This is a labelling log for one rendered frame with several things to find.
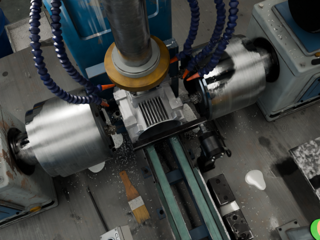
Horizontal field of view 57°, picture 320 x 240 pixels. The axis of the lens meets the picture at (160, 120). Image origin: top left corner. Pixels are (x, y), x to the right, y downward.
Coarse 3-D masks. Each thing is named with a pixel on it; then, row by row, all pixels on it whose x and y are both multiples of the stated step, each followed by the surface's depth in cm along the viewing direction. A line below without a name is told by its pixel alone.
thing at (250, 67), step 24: (192, 48) 94; (240, 48) 90; (264, 48) 98; (192, 72) 94; (216, 72) 88; (240, 72) 88; (264, 72) 91; (192, 96) 94; (216, 96) 89; (240, 96) 91
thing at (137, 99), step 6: (126, 90) 96; (156, 90) 88; (162, 90) 90; (132, 96) 87; (138, 96) 87; (144, 96) 88; (150, 96) 90; (156, 96) 91; (162, 96) 93; (132, 102) 89; (138, 102) 90; (144, 102) 92
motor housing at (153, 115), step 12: (168, 84) 98; (168, 96) 96; (120, 108) 98; (132, 108) 94; (144, 108) 92; (156, 108) 91; (168, 108) 93; (144, 120) 89; (156, 120) 89; (168, 120) 90; (180, 120) 94; (132, 132) 93; (144, 132) 103; (156, 132) 104
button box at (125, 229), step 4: (116, 228) 79; (120, 228) 80; (124, 228) 81; (128, 228) 82; (108, 232) 80; (112, 232) 79; (116, 232) 79; (120, 232) 79; (124, 232) 80; (128, 232) 81; (100, 236) 81; (104, 236) 81; (108, 236) 80; (112, 236) 79; (116, 236) 78; (120, 236) 78; (124, 236) 79; (128, 236) 80
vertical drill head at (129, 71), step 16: (112, 0) 57; (128, 0) 57; (144, 0) 61; (112, 16) 61; (128, 16) 60; (144, 16) 64; (112, 32) 67; (128, 32) 65; (144, 32) 67; (112, 48) 83; (128, 48) 70; (144, 48) 72; (160, 48) 82; (112, 64) 80; (128, 64) 76; (144, 64) 77; (160, 64) 80; (112, 80) 80; (128, 80) 78; (144, 80) 78; (160, 80) 80
